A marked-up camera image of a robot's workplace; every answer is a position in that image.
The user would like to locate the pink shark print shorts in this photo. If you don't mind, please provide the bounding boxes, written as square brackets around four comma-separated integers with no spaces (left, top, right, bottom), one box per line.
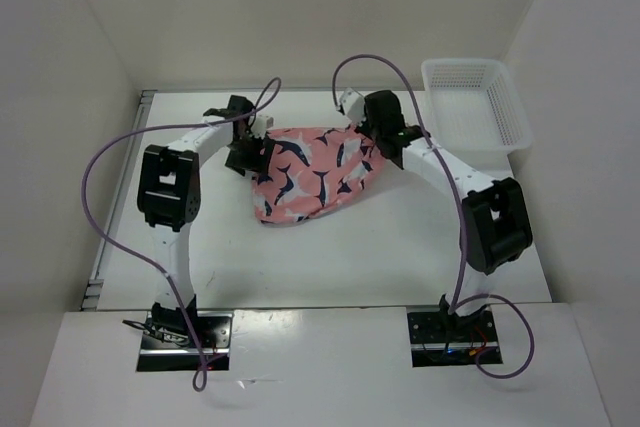
[252,126,386,225]

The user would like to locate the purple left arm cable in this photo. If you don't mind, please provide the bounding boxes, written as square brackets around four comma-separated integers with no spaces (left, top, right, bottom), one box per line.
[79,77,283,393]

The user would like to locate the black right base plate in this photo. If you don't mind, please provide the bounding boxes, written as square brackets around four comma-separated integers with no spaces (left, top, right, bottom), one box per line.
[406,306,503,368]

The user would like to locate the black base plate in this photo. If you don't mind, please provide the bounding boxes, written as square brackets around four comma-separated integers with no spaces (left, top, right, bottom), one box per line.
[125,311,233,373]
[406,306,503,368]

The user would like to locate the aluminium table frame rail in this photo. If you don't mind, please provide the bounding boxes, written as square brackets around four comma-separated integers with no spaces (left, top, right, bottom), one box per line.
[79,90,157,312]

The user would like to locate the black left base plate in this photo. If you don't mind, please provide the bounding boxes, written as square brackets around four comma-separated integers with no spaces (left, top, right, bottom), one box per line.
[125,311,233,373]

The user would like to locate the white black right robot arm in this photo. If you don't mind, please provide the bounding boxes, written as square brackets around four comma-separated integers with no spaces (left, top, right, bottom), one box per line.
[343,90,533,340]

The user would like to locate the white plastic laundry basket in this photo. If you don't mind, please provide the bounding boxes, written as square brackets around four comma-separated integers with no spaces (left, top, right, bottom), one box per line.
[421,58,533,154]

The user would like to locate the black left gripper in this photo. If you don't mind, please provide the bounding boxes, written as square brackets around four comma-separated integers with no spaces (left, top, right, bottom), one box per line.
[225,132,276,181]

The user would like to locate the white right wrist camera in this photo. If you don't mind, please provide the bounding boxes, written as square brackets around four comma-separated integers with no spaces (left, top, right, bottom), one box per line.
[336,88,366,125]

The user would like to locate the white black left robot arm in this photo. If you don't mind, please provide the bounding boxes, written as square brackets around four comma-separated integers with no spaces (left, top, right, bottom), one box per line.
[137,95,274,347]

